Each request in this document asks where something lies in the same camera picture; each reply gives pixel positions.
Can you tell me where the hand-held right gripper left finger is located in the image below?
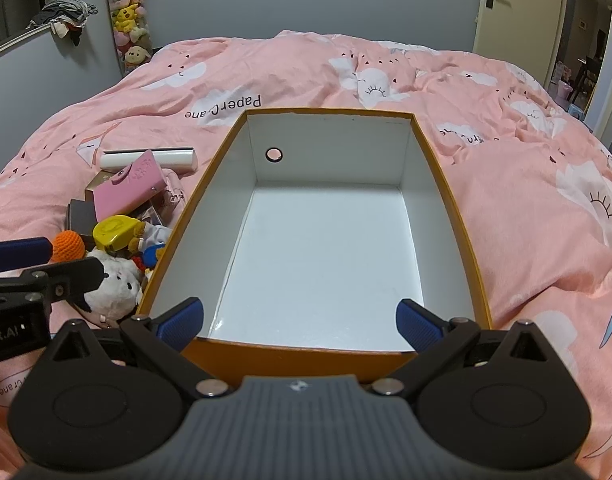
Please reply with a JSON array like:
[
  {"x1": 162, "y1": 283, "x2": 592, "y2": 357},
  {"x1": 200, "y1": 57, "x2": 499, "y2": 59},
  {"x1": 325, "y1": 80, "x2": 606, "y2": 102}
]
[{"x1": 53, "y1": 296, "x2": 232, "y2": 401}]

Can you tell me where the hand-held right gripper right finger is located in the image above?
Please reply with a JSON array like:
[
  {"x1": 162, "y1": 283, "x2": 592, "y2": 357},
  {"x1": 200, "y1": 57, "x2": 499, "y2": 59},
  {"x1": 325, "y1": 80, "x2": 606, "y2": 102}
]
[{"x1": 372, "y1": 298, "x2": 562, "y2": 401}]

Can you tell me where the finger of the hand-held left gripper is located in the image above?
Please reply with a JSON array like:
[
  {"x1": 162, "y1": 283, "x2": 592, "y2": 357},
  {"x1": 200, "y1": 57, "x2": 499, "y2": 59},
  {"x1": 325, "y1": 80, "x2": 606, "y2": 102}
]
[
  {"x1": 16, "y1": 257, "x2": 105, "y2": 311},
  {"x1": 0, "y1": 237, "x2": 53, "y2": 273}
]

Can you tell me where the orange crochet ball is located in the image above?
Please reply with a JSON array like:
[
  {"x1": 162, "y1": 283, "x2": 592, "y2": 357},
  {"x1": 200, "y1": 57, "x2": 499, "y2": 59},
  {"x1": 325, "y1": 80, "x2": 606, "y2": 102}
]
[{"x1": 51, "y1": 230, "x2": 87, "y2": 263}]

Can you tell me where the white and black plush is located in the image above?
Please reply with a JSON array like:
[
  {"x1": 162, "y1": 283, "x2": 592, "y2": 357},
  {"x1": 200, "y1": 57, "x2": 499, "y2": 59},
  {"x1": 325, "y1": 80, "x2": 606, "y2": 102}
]
[{"x1": 83, "y1": 250, "x2": 146, "y2": 323}]

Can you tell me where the yellow tape measure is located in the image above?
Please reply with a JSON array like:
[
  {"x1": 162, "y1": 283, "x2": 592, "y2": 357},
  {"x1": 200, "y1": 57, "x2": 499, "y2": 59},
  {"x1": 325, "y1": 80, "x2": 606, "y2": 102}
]
[{"x1": 92, "y1": 215, "x2": 144, "y2": 256}]

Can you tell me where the dark grey box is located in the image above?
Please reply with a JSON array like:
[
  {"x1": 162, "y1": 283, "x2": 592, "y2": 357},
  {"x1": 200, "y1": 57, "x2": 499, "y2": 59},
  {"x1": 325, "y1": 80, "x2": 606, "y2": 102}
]
[{"x1": 66, "y1": 199, "x2": 99, "y2": 241}]

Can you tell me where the duck plush toy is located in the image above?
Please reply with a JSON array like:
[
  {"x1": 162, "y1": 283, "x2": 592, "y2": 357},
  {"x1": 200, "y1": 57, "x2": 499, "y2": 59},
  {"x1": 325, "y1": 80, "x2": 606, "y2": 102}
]
[{"x1": 131, "y1": 225, "x2": 174, "y2": 276}]

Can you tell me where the small gold box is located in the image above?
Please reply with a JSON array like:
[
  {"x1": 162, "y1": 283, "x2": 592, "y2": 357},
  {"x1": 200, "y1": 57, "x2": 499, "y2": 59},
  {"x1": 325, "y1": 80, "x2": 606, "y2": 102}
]
[{"x1": 84, "y1": 170, "x2": 118, "y2": 202}]

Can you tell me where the pink snap wallet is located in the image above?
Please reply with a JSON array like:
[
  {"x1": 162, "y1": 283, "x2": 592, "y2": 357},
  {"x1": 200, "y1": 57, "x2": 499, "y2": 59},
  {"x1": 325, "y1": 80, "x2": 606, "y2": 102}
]
[{"x1": 93, "y1": 150, "x2": 165, "y2": 217}]

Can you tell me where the orange cardboard box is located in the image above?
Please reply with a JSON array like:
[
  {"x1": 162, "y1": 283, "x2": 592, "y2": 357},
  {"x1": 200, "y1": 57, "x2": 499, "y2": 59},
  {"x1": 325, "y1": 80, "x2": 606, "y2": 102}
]
[{"x1": 136, "y1": 106, "x2": 493, "y2": 386}]

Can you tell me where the white rectangular box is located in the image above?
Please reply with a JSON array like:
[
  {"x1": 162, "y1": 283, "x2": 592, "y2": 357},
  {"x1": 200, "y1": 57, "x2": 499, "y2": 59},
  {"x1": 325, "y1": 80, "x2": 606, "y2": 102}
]
[{"x1": 100, "y1": 147, "x2": 198, "y2": 171}]

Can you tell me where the pink printed blanket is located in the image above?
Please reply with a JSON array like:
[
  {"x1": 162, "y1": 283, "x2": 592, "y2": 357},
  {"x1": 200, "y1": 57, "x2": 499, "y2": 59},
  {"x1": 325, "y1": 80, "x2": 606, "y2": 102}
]
[{"x1": 0, "y1": 30, "x2": 612, "y2": 480}]

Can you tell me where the pile of clothes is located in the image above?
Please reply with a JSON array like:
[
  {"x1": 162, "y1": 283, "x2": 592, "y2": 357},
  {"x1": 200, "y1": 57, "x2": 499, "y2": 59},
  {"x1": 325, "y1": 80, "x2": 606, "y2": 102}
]
[{"x1": 27, "y1": 0, "x2": 99, "y2": 47}]

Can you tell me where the hanging plush toy organiser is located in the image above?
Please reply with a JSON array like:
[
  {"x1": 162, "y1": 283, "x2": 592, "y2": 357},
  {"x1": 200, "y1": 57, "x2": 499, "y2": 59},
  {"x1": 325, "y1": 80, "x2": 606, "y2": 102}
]
[{"x1": 100, "y1": 0, "x2": 153, "y2": 72}]

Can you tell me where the dark chair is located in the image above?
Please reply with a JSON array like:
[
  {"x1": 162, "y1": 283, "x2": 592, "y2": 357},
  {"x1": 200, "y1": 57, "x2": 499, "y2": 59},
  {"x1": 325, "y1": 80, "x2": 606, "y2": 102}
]
[{"x1": 575, "y1": 55, "x2": 606, "y2": 106}]

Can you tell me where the cream door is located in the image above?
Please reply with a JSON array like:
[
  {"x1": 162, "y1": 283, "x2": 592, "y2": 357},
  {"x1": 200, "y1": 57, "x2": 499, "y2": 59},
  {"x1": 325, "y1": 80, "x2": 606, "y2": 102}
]
[{"x1": 473, "y1": 0, "x2": 573, "y2": 86}]

